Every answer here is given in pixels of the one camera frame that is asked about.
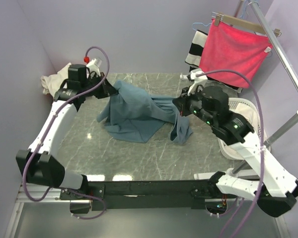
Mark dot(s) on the black base beam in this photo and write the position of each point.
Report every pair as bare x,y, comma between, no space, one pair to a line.
155,194

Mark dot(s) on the white laundry basket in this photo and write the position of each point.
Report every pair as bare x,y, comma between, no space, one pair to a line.
232,103

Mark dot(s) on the blue wire hanger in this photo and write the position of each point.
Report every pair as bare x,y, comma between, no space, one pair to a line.
196,25

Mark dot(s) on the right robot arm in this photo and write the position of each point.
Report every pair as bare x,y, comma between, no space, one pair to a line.
276,193

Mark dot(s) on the blue t shirt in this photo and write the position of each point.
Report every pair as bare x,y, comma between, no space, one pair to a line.
134,115

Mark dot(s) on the metal clothes rack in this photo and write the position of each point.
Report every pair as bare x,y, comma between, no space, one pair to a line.
283,60

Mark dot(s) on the white t shirt in basket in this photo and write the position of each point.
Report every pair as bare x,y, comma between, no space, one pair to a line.
253,118

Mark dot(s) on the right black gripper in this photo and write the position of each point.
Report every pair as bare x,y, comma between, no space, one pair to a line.
183,101

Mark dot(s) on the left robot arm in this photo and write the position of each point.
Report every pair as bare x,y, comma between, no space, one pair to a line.
38,163

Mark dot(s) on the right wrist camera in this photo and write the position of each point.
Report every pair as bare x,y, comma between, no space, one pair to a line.
197,79

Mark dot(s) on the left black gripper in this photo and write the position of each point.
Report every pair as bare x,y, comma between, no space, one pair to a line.
106,89

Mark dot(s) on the red towel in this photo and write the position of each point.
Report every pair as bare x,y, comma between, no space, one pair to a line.
230,48

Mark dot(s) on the black white striped cloth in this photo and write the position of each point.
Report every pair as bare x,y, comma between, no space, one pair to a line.
196,49

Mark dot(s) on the aluminium rail frame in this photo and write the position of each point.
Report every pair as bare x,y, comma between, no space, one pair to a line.
53,196

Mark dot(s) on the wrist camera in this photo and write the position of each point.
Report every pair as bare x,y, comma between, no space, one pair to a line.
93,65
197,79

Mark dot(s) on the wooden clip hanger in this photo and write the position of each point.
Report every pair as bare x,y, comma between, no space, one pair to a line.
234,21

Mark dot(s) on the cream folded t shirt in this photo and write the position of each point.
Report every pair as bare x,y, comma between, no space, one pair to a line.
52,83

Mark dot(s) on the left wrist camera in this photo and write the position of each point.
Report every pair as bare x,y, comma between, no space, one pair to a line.
93,65

